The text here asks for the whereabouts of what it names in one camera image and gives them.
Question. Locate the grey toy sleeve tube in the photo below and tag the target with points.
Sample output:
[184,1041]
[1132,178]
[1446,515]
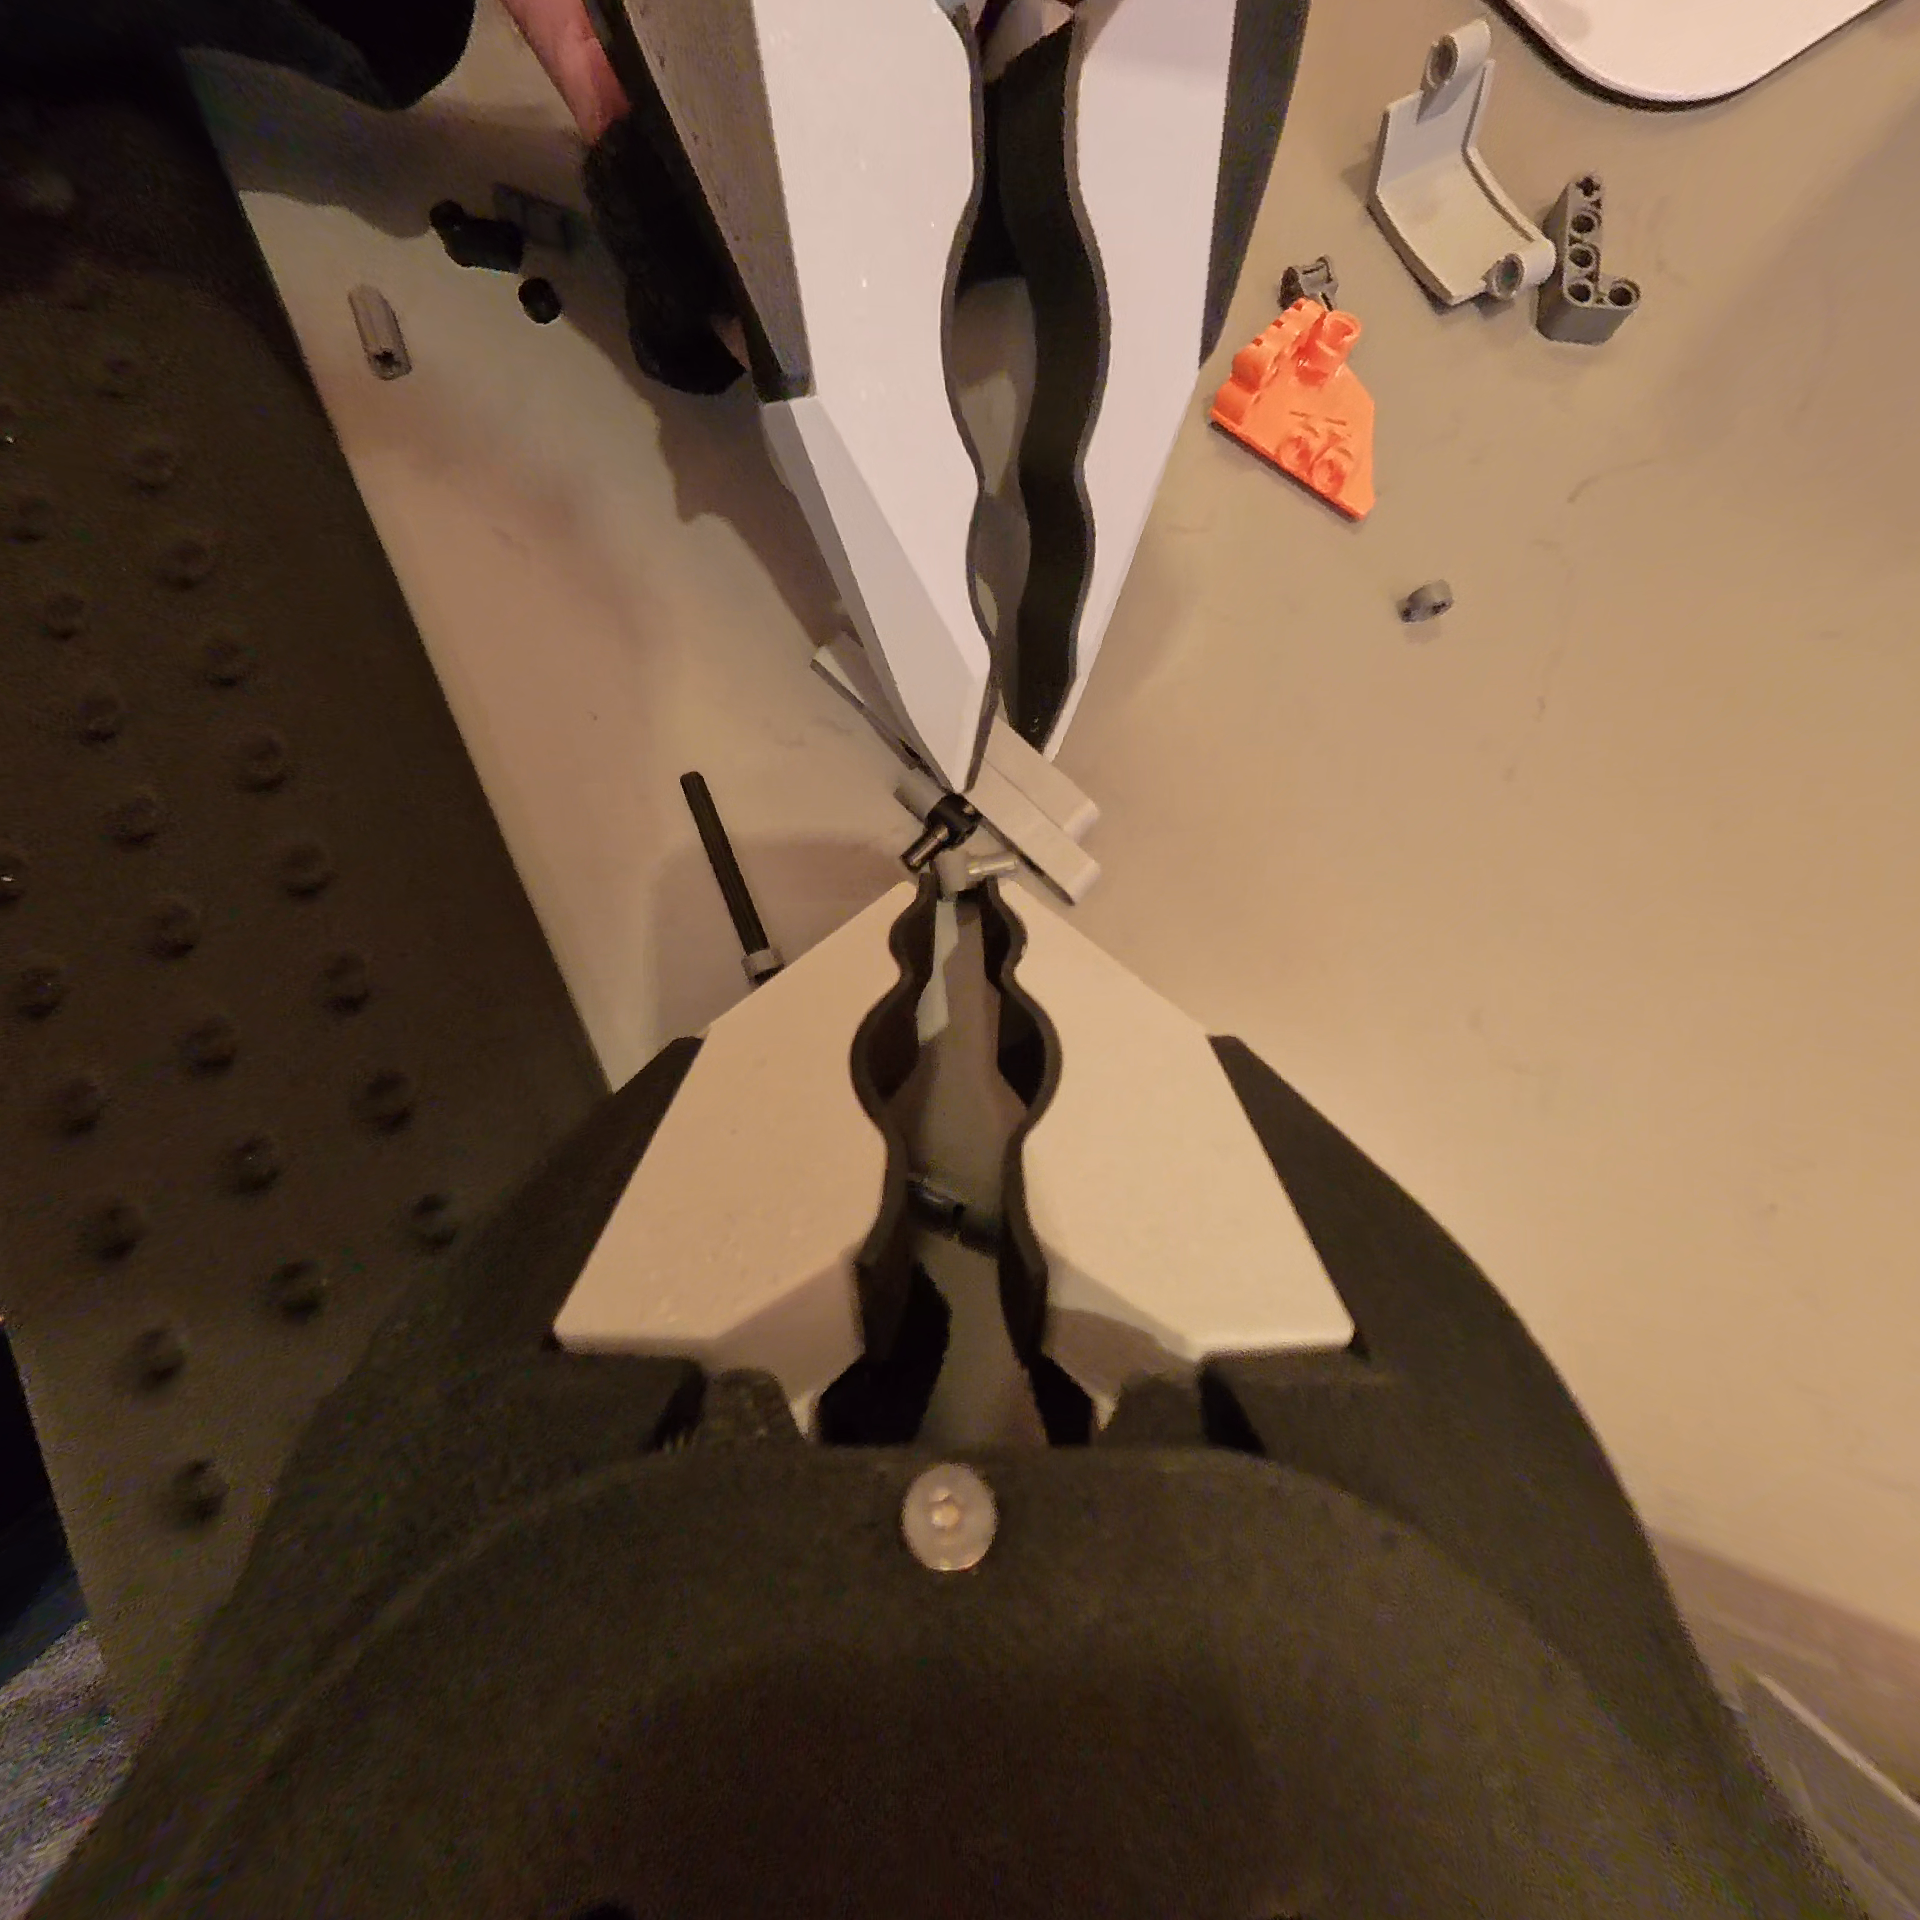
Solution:
[377,333]

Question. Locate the orange toy wedge panel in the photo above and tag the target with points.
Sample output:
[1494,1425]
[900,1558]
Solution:
[1306,436]

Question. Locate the small grey toy bush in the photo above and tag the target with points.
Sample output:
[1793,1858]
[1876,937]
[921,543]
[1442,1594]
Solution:
[1425,599]

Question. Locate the white rounded board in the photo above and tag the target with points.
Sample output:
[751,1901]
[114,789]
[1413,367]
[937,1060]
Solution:
[1695,37]

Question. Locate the short black toy pin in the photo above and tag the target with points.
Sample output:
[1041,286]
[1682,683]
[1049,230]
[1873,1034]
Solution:
[937,834]

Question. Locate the person's left hand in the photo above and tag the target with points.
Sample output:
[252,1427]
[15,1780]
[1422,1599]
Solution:
[569,61]

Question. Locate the black dotted mat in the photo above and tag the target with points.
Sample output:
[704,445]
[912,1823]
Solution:
[224,902]

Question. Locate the dark grey small toy connector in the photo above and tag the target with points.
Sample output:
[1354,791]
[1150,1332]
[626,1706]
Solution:
[1309,282]

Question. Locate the light grey curved toy panel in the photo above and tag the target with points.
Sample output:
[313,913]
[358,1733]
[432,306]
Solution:
[1441,212]

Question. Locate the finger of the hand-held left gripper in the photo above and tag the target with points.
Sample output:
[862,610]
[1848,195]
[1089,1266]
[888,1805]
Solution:
[1154,225]
[869,225]

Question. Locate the small grey pin connector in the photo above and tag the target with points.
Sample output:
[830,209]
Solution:
[918,791]
[992,868]

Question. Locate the black toy pin connector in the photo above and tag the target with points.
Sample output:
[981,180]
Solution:
[944,1209]

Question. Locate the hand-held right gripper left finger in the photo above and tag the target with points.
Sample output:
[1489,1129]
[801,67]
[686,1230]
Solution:
[704,1202]

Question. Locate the long black toy axle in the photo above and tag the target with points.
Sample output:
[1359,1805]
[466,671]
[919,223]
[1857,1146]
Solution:
[728,879]

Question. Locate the dark grey angled toy beam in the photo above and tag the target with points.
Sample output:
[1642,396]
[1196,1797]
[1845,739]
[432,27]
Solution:
[1583,294]

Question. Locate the light grey double toy beam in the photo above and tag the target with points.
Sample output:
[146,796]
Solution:
[1049,839]

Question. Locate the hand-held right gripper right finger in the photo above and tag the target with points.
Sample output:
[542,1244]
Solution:
[1200,1202]

